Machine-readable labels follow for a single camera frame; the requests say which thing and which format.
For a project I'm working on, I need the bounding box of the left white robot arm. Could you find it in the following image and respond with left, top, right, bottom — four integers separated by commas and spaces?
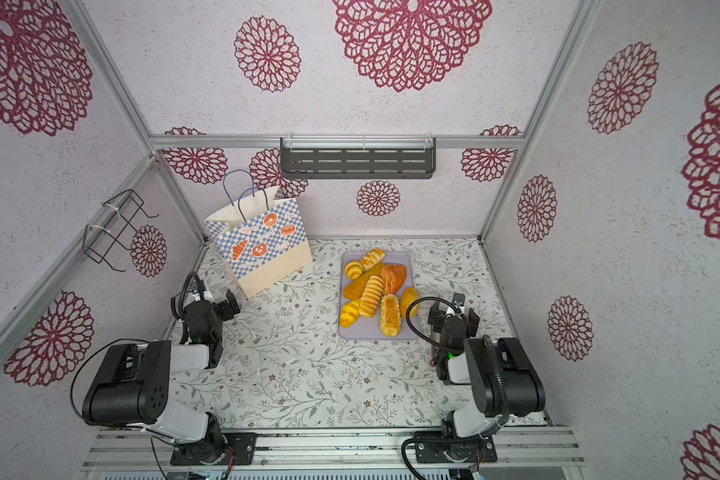
73, 271, 241, 465

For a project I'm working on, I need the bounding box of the round golden bun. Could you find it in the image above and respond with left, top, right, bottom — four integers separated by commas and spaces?
400, 287, 420, 319

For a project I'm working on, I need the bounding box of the striped swirl bread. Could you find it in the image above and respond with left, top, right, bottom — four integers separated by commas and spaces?
358, 275, 384, 318

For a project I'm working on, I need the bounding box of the black wire wall rack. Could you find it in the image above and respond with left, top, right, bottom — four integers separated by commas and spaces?
81, 189, 159, 273

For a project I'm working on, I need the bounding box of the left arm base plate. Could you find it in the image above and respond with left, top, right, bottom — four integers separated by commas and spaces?
170, 432, 258, 466

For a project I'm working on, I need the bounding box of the lavender tray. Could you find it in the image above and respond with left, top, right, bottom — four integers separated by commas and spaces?
338, 251, 416, 341

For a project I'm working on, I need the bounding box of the aluminium front rail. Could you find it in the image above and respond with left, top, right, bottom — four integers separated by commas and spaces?
80, 426, 586, 474

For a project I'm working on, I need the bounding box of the twisted light bread roll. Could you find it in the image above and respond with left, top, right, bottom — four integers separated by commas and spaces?
359, 248, 386, 271

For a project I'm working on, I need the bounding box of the blue checkered paper bag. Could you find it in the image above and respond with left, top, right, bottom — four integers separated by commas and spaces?
204, 185, 313, 298

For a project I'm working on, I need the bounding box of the brown croissant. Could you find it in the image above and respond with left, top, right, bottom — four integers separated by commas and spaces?
380, 264, 407, 295

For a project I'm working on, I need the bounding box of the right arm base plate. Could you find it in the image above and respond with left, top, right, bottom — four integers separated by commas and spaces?
413, 431, 498, 464

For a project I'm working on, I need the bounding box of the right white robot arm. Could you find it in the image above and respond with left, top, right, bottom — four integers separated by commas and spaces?
427, 294, 546, 440

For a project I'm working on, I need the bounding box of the small round striped bun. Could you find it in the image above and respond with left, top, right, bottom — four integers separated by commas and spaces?
344, 261, 365, 280

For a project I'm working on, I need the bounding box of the grey wall shelf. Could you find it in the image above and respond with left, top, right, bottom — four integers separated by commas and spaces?
279, 137, 436, 180

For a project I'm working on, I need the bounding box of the long orange bread loaf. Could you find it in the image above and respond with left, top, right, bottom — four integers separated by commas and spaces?
343, 263, 384, 301

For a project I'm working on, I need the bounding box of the small yellow striped bun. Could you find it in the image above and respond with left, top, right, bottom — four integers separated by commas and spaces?
339, 300, 360, 328

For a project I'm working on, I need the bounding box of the oval topped bread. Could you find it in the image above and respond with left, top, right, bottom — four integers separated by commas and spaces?
380, 294, 402, 337

